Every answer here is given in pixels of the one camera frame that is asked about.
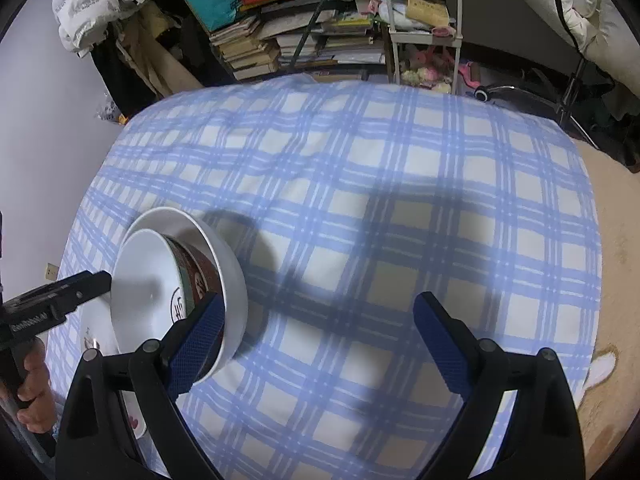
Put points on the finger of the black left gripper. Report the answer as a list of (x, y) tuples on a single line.
[(72, 292)]

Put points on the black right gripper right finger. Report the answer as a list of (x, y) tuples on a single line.
[(451, 344)]

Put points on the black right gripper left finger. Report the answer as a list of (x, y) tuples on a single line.
[(190, 343)]

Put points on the white bowl red seal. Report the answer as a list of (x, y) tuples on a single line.
[(155, 283)]

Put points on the white bowl orange label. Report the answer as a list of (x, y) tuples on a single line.
[(194, 233)]

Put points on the person's left hand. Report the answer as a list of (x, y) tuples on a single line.
[(39, 417)]

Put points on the beige blanket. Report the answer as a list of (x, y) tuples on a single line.
[(608, 410)]

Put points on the blue plaid tablecloth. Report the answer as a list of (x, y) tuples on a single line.
[(342, 202)]

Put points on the stack of books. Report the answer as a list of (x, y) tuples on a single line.
[(243, 49)]

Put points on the white metal rack cart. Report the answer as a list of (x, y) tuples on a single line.
[(425, 41)]

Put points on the wooden bookshelf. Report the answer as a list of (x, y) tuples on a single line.
[(320, 34)]

